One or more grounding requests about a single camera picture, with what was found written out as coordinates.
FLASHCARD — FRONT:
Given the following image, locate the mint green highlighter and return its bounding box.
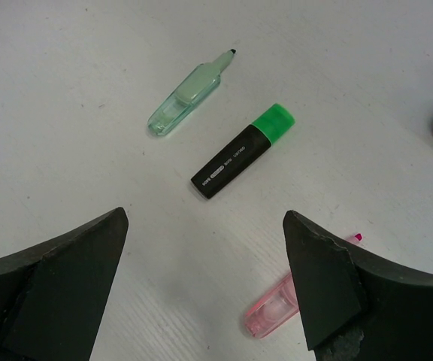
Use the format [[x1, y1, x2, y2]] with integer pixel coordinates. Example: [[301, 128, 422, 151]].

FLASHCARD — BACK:
[[147, 49, 237, 137]]

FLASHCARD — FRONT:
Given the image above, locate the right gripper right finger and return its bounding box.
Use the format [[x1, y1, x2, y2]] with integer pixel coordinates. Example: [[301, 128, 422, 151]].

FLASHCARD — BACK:
[[283, 211, 433, 360]]

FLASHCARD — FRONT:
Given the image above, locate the black highlighter green cap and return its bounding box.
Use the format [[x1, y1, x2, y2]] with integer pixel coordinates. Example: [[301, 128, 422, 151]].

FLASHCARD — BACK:
[[191, 104, 295, 199]]

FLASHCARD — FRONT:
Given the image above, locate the pink translucent highlighter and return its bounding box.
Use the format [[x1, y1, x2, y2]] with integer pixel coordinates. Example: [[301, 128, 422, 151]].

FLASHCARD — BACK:
[[244, 233, 364, 339]]

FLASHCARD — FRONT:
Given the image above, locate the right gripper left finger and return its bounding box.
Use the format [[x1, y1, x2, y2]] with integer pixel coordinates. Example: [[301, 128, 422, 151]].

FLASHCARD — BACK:
[[0, 207, 129, 360]]

